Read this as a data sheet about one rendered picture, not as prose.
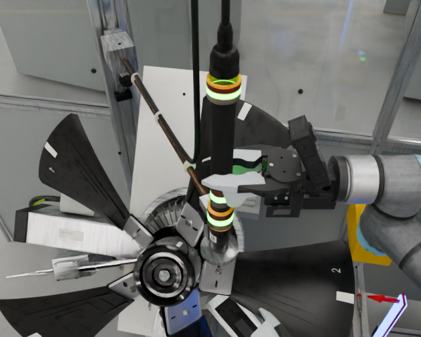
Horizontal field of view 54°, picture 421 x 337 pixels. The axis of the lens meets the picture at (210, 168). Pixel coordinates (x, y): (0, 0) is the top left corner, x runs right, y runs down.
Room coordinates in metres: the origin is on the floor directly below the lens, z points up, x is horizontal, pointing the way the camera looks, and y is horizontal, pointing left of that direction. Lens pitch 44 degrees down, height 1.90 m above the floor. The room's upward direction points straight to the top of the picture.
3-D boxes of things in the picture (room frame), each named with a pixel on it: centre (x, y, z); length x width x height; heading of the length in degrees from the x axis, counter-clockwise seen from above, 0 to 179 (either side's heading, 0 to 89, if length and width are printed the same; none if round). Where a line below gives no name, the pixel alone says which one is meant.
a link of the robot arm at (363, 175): (0.44, -0.22, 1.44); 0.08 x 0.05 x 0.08; 0
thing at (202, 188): (0.72, 0.11, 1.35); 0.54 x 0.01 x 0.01; 25
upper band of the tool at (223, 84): (0.44, -0.02, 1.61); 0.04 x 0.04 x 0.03
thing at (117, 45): (1.01, 0.25, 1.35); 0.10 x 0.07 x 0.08; 25
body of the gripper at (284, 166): (0.44, -0.14, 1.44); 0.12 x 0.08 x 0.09; 90
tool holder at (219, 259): (0.45, -0.01, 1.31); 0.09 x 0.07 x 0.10; 25
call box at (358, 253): (0.66, -0.42, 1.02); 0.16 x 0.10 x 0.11; 170
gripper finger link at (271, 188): (0.41, -0.08, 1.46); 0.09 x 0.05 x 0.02; 98
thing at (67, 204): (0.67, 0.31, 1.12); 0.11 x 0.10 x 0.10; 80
